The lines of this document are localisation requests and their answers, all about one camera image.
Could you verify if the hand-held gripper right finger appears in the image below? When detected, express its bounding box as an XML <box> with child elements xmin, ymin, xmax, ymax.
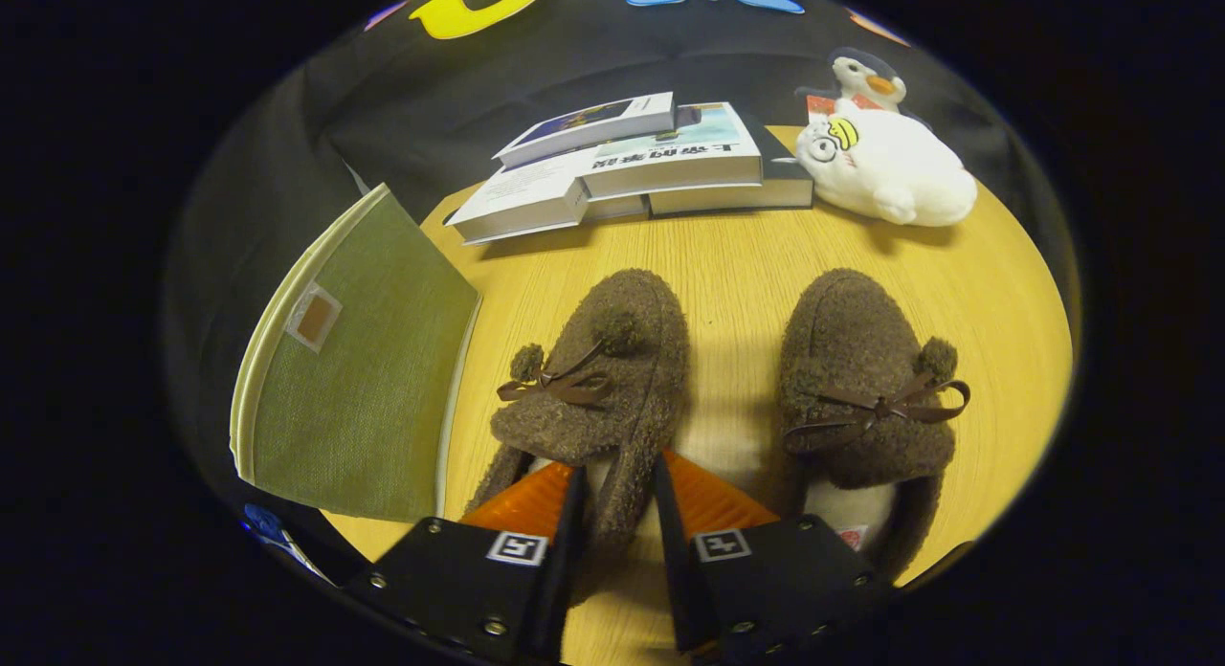
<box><xmin>654</xmin><ymin>449</ymin><xmax>896</xmax><ymax>662</ymax></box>

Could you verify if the brown fuzzy shoe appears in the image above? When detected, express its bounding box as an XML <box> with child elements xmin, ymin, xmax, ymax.
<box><xmin>464</xmin><ymin>268</ymin><xmax>692</xmax><ymax>605</ymax></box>
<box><xmin>777</xmin><ymin>268</ymin><xmax>972</xmax><ymax>586</ymax></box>

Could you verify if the blue object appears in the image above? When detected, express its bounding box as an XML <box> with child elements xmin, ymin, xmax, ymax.
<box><xmin>241</xmin><ymin>501</ymin><xmax>331</xmax><ymax>583</ymax></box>

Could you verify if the black cover book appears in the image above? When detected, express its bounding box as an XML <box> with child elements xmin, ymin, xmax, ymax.
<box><xmin>649</xmin><ymin>116</ymin><xmax>814</xmax><ymax>217</ymax></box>

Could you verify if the white seal plush toy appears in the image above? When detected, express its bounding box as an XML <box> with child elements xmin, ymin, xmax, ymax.
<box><xmin>794</xmin><ymin>106</ymin><xmax>979</xmax><ymax>229</ymax></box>

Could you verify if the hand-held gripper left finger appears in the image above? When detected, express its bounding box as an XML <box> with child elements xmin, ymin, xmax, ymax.
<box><xmin>340</xmin><ymin>463</ymin><xmax>590</xmax><ymax>665</ymax></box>

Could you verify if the green fabric storage box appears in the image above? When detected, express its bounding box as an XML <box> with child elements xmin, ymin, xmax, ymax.
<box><xmin>230</xmin><ymin>183</ymin><xmax>482</xmax><ymax>523</ymax></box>

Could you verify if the small dark-cover book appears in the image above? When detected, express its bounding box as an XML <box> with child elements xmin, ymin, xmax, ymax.
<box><xmin>493</xmin><ymin>92</ymin><xmax>678</xmax><ymax>169</ymax></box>

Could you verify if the penguin plush toy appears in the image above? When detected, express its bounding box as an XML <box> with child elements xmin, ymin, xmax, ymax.
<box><xmin>794</xmin><ymin>46</ymin><xmax>934</xmax><ymax>131</ymax></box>

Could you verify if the thick white book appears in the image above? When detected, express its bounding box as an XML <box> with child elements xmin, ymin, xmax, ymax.
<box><xmin>445</xmin><ymin>149</ymin><xmax>652</xmax><ymax>246</ymax></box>

